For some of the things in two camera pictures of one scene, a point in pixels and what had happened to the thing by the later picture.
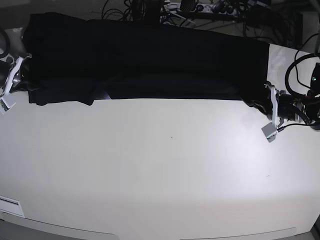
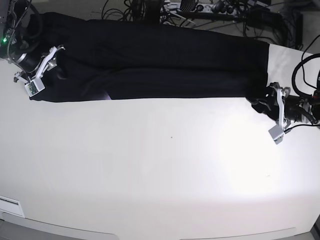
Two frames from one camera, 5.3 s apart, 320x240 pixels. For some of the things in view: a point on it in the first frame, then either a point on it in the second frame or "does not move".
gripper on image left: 17,64 → 49,62
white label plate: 11,205 does not move
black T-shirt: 75,60 does not move
